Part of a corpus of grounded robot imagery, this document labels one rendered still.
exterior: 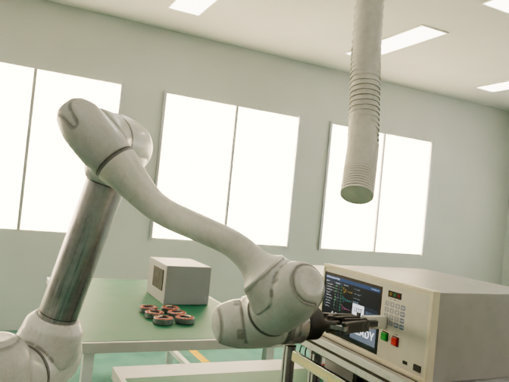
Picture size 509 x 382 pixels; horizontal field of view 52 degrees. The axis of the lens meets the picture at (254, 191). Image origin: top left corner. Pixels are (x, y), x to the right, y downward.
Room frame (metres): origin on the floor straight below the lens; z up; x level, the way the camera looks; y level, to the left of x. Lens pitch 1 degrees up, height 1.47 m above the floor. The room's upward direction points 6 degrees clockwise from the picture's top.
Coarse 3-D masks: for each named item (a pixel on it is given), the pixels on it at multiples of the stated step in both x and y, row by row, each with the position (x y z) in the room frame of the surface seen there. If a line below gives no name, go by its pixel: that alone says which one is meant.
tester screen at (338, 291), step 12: (336, 288) 1.49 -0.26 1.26; (348, 288) 1.44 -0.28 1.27; (360, 288) 1.40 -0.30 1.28; (372, 288) 1.35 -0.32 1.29; (324, 300) 1.54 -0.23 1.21; (336, 300) 1.49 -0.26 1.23; (348, 300) 1.44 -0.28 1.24; (360, 300) 1.39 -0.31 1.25; (372, 300) 1.35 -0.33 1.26; (348, 312) 1.43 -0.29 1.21; (348, 336) 1.42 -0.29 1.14; (372, 348) 1.33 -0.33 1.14
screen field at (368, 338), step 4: (360, 332) 1.38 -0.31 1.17; (364, 332) 1.37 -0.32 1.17; (368, 332) 1.35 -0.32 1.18; (372, 332) 1.34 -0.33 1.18; (352, 336) 1.41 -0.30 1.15; (356, 336) 1.39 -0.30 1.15; (360, 336) 1.38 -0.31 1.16; (364, 336) 1.36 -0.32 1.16; (368, 336) 1.35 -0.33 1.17; (372, 336) 1.34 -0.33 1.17; (360, 340) 1.38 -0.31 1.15; (364, 340) 1.36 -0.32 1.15; (368, 340) 1.35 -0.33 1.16; (372, 340) 1.34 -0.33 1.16; (368, 344) 1.35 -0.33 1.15; (372, 344) 1.34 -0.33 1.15
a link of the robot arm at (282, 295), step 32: (128, 160) 1.15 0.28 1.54; (128, 192) 1.15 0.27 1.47; (160, 192) 1.16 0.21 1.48; (160, 224) 1.14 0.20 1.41; (192, 224) 1.08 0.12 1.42; (224, 224) 1.07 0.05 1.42; (256, 256) 1.01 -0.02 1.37; (256, 288) 0.99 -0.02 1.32; (288, 288) 0.94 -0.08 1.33; (320, 288) 0.96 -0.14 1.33; (256, 320) 1.04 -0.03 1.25; (288, 320) 0.98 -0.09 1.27
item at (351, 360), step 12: (324, 336) 1.52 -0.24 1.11; (312, 348) 1.52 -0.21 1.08; (324, 348) 1.47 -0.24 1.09; (336, 348) 1.42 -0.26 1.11; (348, 348) 1.42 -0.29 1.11; (336, 360) 1.42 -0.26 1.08; (348, 360) 1.37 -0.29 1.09; (360, 360) 1.33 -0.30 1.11; (372, 360) 1.32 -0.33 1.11; (360, 372) 1.32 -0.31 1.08; (372, 372) 1.29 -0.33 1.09; (384, 372) 1.24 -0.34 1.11; (396, 372) 1.24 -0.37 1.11
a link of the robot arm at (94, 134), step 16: (64, 112) 1.17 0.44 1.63; (80, 112) 1.16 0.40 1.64; (96, 112) 1.17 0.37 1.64; (112, 112) 1.25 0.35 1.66; (64, 128) 1.16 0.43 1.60; (80, 128) 1.15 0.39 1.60; (96, 128) 1.15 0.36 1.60; (112, 128) 1.17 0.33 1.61; (128, 128) 1.25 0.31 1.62; (80, 144) 1.15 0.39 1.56; (96, 144) 1.14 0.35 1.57; (112, 144) 1.15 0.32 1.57; (128, 144) 1.18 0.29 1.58; (96, 160) 1.14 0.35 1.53
